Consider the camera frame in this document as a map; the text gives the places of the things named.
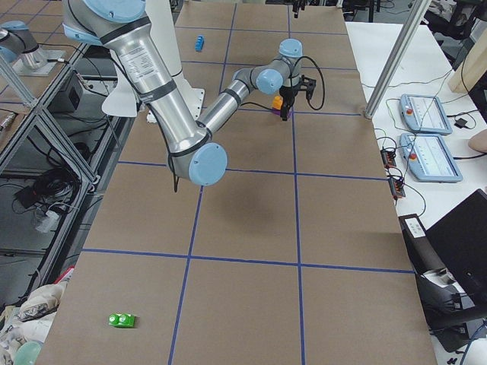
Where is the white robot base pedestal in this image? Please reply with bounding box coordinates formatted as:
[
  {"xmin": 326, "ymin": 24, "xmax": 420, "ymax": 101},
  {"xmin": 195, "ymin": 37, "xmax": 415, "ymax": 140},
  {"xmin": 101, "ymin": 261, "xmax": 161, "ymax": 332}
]
[{"xmin": 145, "ymin": 0, "xmax": 205, "ymax": 119}]

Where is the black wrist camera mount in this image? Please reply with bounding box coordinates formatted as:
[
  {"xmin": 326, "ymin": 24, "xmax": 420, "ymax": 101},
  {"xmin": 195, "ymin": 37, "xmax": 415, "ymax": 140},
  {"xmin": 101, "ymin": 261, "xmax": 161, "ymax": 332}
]
[{"xmin": 298, "ymin": 75, "xmax": 317, "ymax": 101}]

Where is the green two-stud block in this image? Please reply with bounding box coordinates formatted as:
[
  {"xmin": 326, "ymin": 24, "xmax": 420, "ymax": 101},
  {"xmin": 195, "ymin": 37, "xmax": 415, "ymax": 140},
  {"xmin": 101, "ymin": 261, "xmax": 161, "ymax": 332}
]
[{"xmin": 107, "ymin": 313, "xmax": 136, "ymax": 329}]

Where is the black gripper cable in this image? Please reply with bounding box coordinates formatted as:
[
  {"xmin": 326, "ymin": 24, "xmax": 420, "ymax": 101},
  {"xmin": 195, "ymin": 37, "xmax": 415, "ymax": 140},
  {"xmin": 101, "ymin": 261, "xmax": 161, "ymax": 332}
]
[{"xmin": 239, "ymin": 56, "xmax": 326, "ymax": 112}]

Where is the diagonal aluminium frame pole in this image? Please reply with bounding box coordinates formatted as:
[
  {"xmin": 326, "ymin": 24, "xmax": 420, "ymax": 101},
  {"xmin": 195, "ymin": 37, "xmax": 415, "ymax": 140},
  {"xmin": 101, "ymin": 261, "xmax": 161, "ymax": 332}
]
[{"xmin": 364, "ymin": 0, "xmax": 431, "ymax": 119}]

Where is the crumpled paper pile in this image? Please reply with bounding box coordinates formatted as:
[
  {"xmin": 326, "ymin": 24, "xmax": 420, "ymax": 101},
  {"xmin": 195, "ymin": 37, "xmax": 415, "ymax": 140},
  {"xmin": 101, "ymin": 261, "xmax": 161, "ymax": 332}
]
[{"xmin": 1, "ymin": 283, "xmax": 66, "ymax": 364}]

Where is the lower teach pendant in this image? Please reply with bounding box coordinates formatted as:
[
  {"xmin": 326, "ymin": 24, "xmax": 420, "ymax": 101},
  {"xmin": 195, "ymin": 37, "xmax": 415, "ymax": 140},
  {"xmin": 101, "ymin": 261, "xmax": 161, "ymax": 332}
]
[{"xmin": 399, "ymin": 133, "xmax": 463, "ymax": 183}]

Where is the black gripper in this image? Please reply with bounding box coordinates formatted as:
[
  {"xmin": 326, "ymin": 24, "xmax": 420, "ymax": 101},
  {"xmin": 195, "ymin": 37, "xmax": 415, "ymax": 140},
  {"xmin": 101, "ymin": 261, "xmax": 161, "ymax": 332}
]
[{"xmin": 279, "ymin": 0, "xmax": 304, "ymax": 121}]

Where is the orange trapezoid block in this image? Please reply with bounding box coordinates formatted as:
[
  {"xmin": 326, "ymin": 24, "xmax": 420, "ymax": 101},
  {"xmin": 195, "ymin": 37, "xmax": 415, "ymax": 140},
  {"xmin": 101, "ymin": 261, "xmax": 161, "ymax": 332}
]
[{"xmin": 272, "ymin": 96, "xmax": 283, "ymax": 110}]

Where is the upper teach pendant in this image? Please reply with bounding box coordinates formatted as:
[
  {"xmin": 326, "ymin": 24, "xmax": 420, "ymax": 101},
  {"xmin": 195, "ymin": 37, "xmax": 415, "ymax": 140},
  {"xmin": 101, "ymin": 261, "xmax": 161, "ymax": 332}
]
[{"xmin": 399, "ymin": 94, "xmax": 452, "ymax": 135}]

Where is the purple trapezoid block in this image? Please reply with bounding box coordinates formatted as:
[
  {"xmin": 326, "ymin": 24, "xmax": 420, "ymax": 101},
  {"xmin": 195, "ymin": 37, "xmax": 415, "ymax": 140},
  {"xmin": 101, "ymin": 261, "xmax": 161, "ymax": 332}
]
[{"xmin": 271, "ymin": 108, "xmax": 291, "ymax": 120}]

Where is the black laptop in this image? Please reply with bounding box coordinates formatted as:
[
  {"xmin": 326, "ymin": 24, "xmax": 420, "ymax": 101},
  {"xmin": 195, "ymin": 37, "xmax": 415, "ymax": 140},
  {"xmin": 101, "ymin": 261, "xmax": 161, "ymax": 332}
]
[{"xmin": 426, "ymin": 189, "xmax": 486, "ymax": 304}]

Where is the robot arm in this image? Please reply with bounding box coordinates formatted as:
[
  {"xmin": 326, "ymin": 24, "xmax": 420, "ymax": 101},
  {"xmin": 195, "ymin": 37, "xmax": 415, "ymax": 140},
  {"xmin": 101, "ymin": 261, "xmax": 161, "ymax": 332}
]
[{"xmin": 62, "ymin": 1, "xmax": 303, "ymax": 186}]

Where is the teach pendant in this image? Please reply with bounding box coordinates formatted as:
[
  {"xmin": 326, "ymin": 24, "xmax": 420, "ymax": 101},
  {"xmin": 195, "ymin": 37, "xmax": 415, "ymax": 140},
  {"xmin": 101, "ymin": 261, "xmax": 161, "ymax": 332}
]
[
  {"xmin": 399, "ymin": 94, "xmax": 452, "ymax": 135},
  {"xmin": 399, "ymin": 133, "xmax": 463, "ymax": 183}
]

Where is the long blue studded block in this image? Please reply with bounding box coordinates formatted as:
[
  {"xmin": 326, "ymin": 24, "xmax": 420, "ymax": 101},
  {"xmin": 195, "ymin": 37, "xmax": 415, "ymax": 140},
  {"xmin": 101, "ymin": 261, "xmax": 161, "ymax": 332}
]
[{"xmin": 195, "ymin": 34, "xmax": 205, "ymax": 52}]

